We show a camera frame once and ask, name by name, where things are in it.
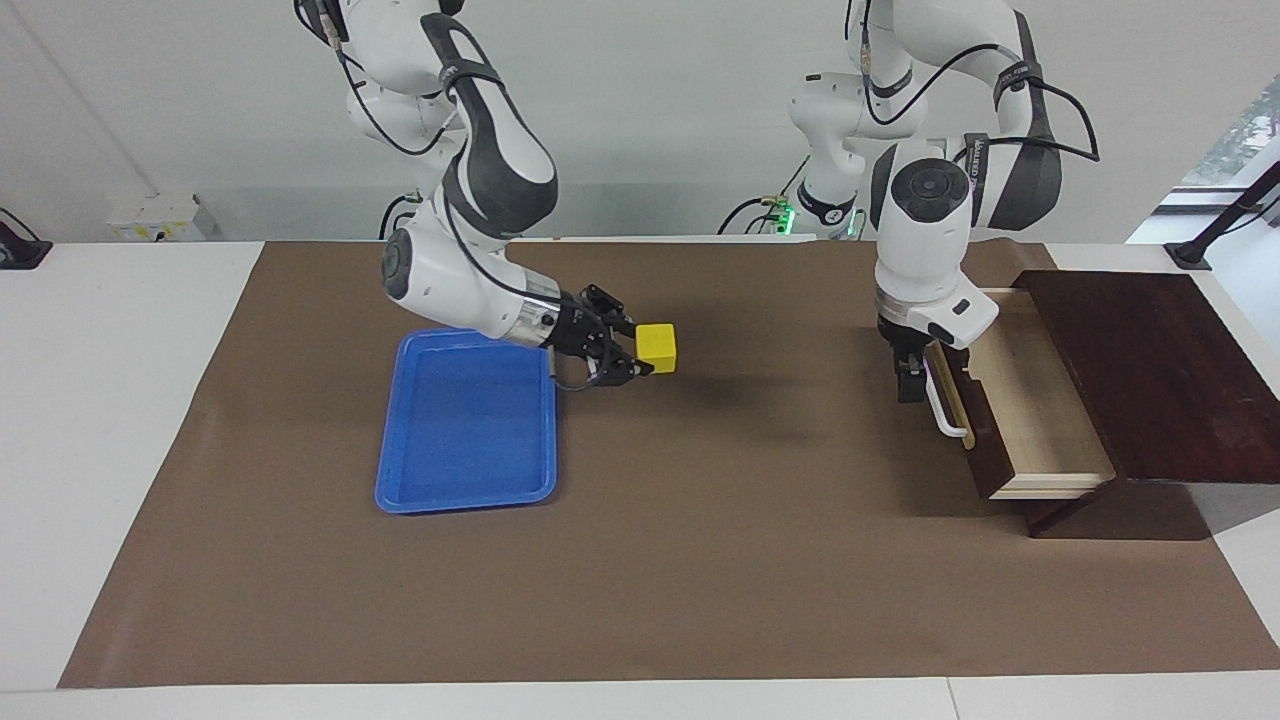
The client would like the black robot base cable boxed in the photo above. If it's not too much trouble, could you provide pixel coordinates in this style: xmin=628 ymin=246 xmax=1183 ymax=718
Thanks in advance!
xmin=378 ymin=193 xmax=426 ymax=241
xmin=718 ymin=158 xmax=809 ymax=238

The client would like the yellow cube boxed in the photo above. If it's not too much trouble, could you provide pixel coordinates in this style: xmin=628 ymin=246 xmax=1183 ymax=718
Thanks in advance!
xmin=636 ymin=323 xmax=678 ymax=374

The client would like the dark wooden drawer cabinet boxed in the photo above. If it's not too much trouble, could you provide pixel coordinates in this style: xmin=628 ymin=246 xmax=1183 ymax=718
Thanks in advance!
xmin=1012 ymin=270 xmax=1280 ymax=539

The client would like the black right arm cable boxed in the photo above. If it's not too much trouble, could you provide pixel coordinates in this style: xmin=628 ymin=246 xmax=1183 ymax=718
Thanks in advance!
xmin=295 ymin=0 xmax=601 ymax=391

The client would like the white wall power box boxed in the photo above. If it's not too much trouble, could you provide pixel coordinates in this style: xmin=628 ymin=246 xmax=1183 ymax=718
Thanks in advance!
xmin=108 ymin=195 xmax=216 ymax=243

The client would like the black clamp stand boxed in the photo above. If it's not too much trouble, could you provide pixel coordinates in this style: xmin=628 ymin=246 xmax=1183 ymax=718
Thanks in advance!
xmin=0 ymin=207 xmax=53 ymax=269
xmin=1165 ymin=160 xmax=1280 ymax=271

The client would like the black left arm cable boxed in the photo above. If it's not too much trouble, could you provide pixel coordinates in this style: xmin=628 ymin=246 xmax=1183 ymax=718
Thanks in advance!
xmin=845 ymin=0 xmax=1101 ymax=163

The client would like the wooden drawer with dark front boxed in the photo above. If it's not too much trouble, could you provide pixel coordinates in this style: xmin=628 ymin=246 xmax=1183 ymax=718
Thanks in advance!
xmin=938 ymin=288 xmax=1119 ymax=501

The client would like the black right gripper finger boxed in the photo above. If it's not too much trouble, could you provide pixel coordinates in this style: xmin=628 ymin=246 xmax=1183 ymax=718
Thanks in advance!
xmin=583 ymin=285 xmax=638 ymax=336
xmin=590 ymin=350 xmax=656 ymax=389

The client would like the white drawer handle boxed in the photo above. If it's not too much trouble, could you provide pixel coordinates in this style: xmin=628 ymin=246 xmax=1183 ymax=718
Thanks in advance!
xmin=925 ymin=345 xmax=976 ymax=441

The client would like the blue plastic tray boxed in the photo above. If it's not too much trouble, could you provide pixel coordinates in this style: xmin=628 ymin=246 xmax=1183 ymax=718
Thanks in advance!
xmin=375 ymin=328 xmax=558 ymax=515

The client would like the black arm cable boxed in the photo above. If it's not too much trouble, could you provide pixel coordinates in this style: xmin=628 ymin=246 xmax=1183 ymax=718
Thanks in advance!
xmin=295 ymin=0 xmax=601 ymax=391
xmin=845 ymin=0 xmax=1101 ymax=163

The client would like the brown table mat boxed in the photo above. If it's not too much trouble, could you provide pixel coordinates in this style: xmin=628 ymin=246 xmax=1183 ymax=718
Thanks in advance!
xmin=58 ymin=240 xmax=1280 ymax=689

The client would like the window with green foliage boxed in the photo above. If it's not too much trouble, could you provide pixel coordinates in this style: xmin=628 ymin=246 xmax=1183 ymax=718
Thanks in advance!
xmin=1180 ymin=78 xmax=1280 ymax=216

